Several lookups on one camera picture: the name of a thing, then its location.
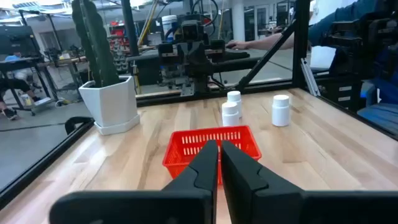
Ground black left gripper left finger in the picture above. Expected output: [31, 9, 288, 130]
[49, 139, 219, 224]

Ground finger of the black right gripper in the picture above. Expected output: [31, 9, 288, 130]
[185, 42, 200, 77]
[199, 42, 214, 77]

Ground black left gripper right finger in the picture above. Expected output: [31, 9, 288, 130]
[221, 140, 398, 224]

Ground white pill bottle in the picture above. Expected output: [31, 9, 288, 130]
[272, 94, 291, 128]
[221, 101, 241, 128]
[226, 90, 243, 119]

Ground red slotted plastic basket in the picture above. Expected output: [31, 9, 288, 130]
[162, 125, 262, 185]

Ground white bucket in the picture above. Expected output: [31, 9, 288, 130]
[161, 14, 178, 42]

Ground yellow pole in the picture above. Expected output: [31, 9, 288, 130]
[137, 0, 159, 47]

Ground person's hand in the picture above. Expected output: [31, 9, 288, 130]
[226, 39, 250, 51]

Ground red storage bins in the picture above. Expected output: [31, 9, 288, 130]
[108, 20, 131, 47]

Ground tall green cactus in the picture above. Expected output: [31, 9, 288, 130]
[71, 0, 121, 88]

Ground white hexagonal plant pot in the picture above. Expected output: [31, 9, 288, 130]
[78, 75, 141, 136]

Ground wooden workbench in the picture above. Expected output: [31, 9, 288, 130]
[0, 55, 91, 103]

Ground silver aluminium bar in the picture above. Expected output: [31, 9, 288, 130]
[300, 58, 322, 97]

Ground black drawer cabinet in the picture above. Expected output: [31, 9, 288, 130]
[317, 76, 366, 113]

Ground person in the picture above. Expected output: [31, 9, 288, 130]
[226, 0, 398, 133]
[0, 52, 47, 121]

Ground black monitor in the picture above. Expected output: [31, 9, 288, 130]
[0, 25, 37, 60]

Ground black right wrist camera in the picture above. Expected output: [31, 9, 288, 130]
[182, 20, 205, 42]

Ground black aluminium table frame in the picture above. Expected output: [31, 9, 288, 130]
[0, 0, 398, 208]

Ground black clamp handle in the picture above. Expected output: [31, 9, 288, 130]
[64, 116, 95, 136]

